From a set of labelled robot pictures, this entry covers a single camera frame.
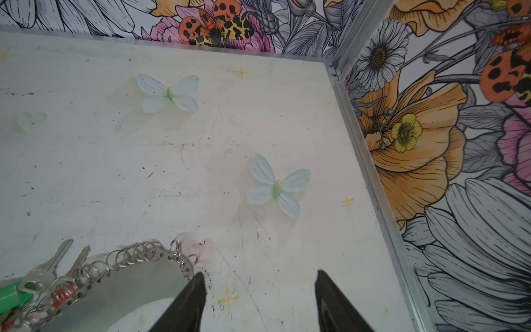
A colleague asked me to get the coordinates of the green key tag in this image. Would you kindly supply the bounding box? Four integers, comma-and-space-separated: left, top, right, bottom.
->
0, 282, 33, 314

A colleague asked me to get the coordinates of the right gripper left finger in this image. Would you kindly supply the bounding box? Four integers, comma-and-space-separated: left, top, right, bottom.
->
149, 273, 207, 332

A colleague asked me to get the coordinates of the bunch of coloured keys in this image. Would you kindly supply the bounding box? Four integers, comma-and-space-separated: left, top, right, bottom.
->
0, 238, 91, 329

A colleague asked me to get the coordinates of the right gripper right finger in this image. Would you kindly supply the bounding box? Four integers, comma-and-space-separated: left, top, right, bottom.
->
315, 270, 374, 332

